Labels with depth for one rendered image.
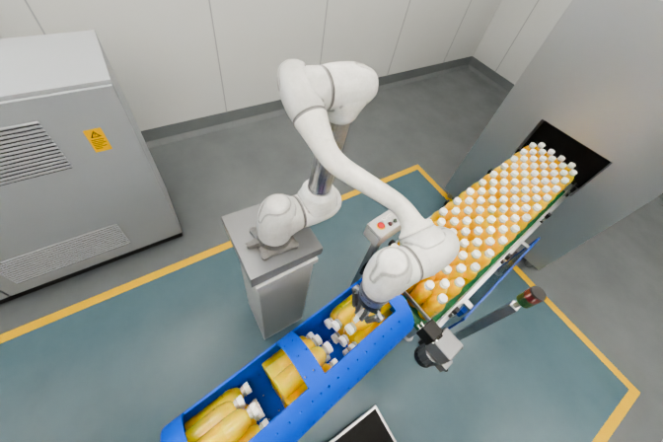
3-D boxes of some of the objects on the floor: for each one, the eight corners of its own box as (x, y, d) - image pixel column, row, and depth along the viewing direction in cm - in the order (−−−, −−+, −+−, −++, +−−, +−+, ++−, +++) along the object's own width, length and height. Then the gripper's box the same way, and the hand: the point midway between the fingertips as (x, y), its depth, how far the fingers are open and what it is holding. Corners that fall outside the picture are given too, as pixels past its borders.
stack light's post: (419, 354, 222) (509, 304, 136) (422, 350, 224) (513, 299, 138) (423, 359, 220) (516, 312, 135) (426, 355, 222) (521, 306, 136)
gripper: (348, 282, 87) (336, 310, 105) (380, 321, 81) (361, 342, 99) (367, 268, 90) (352, 297, 109) (399, 304, 85) (378, 329, 103)
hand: (359, 316), depth 101 cm, fingers closed
